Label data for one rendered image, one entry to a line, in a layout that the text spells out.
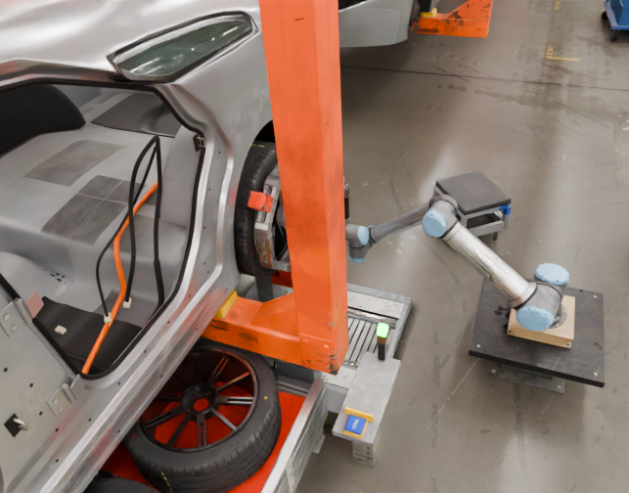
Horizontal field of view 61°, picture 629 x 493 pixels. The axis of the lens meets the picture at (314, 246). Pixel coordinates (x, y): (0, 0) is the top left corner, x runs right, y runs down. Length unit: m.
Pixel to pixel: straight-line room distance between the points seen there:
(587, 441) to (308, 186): 1.90
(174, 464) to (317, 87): 1.47
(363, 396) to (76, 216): 1.49
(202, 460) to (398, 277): 1.83
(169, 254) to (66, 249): 0.53
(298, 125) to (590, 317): 1.97
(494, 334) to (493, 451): 0.55
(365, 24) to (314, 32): 3.27
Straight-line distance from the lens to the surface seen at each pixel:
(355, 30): 4.74
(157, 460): 2.27
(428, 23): 5.87
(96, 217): 2.58
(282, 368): 2.82
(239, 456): 2.23
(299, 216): 1.78
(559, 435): 2.94
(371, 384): 2.39
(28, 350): 1.61
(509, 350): 2.79
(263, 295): 3.02
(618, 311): 3.61
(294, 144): 1.63
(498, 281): 2.56
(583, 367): 2.83
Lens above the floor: 2.39
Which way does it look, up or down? 40 degrees down
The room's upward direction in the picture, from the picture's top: 5 degrees counter-clockwise
